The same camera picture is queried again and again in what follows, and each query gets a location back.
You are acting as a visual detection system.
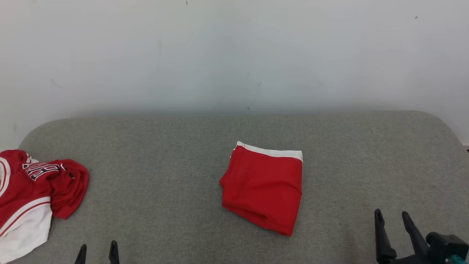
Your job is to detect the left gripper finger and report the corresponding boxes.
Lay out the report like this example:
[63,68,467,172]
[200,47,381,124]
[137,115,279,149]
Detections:
[74,243,88,264]
[109,240,120,264]

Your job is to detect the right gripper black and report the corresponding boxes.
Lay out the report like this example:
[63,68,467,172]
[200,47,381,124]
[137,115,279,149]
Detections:
[374,209,433,264]

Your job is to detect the red and white jersey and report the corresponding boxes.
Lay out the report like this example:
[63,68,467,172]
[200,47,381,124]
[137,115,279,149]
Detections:
[0,149,90,264]

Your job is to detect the red shorts with white waistband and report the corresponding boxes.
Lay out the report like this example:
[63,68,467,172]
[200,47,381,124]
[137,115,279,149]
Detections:
[219,141,304,237]

